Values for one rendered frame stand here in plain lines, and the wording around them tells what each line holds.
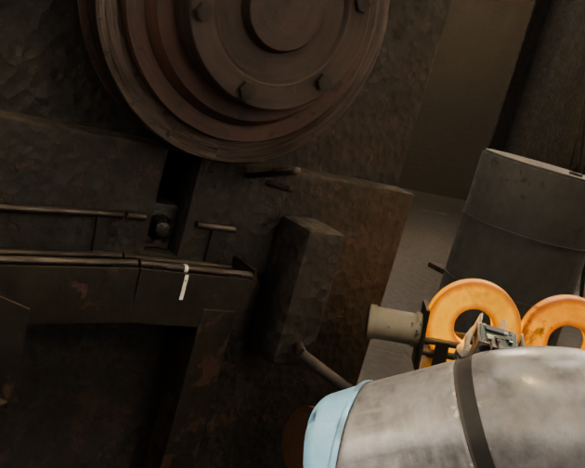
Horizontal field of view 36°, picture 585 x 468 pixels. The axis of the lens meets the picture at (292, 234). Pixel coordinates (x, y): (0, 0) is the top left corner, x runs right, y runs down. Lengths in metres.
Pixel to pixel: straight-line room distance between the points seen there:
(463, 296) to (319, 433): 0.84
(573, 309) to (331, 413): 0.90
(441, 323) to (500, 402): 0.86
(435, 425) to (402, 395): 0.04
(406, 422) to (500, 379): 0.07
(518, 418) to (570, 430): 0.04
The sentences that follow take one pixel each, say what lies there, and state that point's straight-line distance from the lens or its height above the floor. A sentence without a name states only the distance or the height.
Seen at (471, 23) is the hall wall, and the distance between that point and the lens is 9.74.
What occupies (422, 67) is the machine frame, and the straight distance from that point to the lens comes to 1.69.
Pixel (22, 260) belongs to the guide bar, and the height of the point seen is 0.70.
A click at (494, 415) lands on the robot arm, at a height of 0.86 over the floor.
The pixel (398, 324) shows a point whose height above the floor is 0.68.
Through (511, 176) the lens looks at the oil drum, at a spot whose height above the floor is 0.81.
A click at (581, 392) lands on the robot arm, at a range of 0.68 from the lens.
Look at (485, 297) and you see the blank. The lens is 1.51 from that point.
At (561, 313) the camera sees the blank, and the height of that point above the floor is 0.77.
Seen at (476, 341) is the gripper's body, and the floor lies 0.74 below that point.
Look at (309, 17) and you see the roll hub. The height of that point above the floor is 1.11.
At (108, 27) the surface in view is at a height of 1.03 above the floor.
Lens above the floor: 1.06
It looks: 11 degrees down
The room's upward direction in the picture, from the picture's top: 16 degrees clockwise
